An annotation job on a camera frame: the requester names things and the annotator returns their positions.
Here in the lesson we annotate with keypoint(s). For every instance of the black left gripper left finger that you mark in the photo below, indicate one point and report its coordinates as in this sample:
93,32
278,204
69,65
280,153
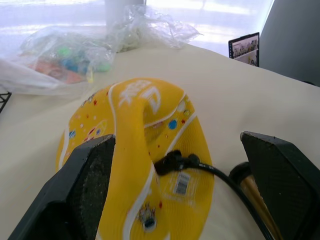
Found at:
75,190

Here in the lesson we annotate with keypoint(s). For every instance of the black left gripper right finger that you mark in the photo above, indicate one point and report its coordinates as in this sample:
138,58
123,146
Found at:
285,180

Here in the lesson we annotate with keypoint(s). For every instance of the gold hand pump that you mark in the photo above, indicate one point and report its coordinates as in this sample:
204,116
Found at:
255,197

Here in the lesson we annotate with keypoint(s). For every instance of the yellow printed rubber ball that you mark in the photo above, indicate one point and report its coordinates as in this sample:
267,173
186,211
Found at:
135,112

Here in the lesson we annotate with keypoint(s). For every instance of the clear bag of colourful items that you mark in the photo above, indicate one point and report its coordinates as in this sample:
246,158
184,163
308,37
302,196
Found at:
62,62

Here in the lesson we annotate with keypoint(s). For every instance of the tablet with lit screen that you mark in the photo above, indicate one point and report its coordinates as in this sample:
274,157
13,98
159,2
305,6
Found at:
243,50

